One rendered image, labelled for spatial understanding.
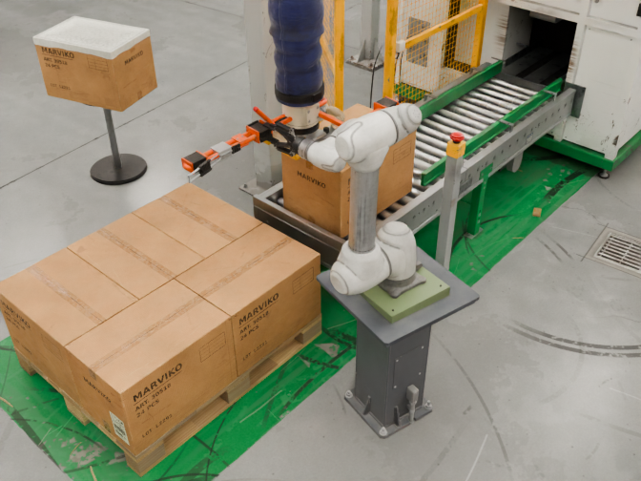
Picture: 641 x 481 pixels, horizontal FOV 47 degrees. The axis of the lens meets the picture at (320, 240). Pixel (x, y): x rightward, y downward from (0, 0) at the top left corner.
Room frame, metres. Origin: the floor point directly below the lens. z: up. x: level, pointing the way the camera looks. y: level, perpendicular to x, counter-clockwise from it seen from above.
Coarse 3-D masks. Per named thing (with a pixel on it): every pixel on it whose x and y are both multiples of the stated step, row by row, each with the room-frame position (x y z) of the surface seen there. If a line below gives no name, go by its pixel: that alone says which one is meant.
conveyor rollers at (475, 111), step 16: (496, 80) 4.80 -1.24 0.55; (464, 96) 4.55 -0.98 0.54; (480, 96) 4.57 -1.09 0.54; (496, 96) 4.58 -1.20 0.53; (512, 96) 4.60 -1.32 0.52; (528, 96) 4.54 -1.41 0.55; (448, 112) 4.33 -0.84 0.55; (464, 112) 4.34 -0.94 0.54; (480, 112) 4.35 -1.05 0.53; (496, 112) 4.37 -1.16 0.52; (432, 128) 4.17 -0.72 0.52; (448, 128) 4.11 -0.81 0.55; (464, 128) 4.13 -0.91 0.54; (480, 128) 4.14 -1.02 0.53; (416, 144) 3.93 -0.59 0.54; (432, 144) 3.95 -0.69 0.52; (416, 160) 3.72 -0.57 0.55; (432, 160) 3.74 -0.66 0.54; (464, 160) 3.72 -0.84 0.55; (416, 176) 3.59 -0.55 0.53; (416, 192) 3.39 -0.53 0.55; (400, 208) 3.24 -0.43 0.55
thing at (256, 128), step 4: (256, 120) 2.95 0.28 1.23; (260, 120) 2.95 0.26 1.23; (248, 124) 2.92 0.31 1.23; (252, 124) 2.93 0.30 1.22; (256, 124) 2.93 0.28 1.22; (260, 124) 2.93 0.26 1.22; (248, 128) 2.89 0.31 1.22; (252, 128) 2.88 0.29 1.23; (256, 128) 2.90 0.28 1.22; (260, 128) 2.90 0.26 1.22; (264, 128) 2.90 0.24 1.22; (252, 132) 2.87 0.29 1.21; (256, 132) 2.85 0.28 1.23; (260, 132) 2.85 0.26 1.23; (264, 132) 2.86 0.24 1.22; (268, 132) 2.88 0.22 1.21; (272, 132) 2.90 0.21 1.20; (248, 136) 2.90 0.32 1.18; (260, 136) 2.85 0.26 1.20; (264, 136) 2.87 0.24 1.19; (268, 136) 2.87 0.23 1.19; (272, 136) 2.89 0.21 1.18; (256, 140) 2.86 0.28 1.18; (260, 140) 2.85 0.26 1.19; (264, 140) 2.86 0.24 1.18
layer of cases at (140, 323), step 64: (192, 192) 3.42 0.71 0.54; (64, 256) 2.86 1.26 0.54; (128, 256) 2.85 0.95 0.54; (192, 256) 2.85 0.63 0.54; (256, 256) 2.84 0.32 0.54; (64, 320) 2.40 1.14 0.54; (128, 320) 2.40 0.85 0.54; (192, 320) 2.39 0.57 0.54; (256, 320) 2.52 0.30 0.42; (64, 384) 2.32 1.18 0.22; (128, 384) 2.02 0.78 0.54; (192, 384) 2.22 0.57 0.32; (128, 448) 2.00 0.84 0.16
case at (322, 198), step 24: (408, 144) 3.35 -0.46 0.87; (288, 168) 3.20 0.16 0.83; (312, 168) 3.08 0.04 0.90; (384, 168) 3.21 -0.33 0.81; (408, 168) 3.37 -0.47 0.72; (288, 192) 3.20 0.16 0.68; (312, 192) 3.09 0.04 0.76; (336, 192) 2.98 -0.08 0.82; (384, 192) 3.22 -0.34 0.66; (408, 192) 3.38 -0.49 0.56; (312, 216) 3.09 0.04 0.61; (336, 216) 2.98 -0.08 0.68
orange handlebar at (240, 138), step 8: (320, 104) 3.13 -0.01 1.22; (320, 112) 3.04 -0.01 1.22; (288, 120) 2.98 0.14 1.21; (328, 120) 2.99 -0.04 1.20; (336, 120) 2.96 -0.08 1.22; (232, 136) 2.84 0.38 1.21; (240, 136) 2.83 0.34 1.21; (256, 136) 2.85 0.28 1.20; (240, 144) 2.79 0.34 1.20; (208, 152) 2.72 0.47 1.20; (184, 168) 2.62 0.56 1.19
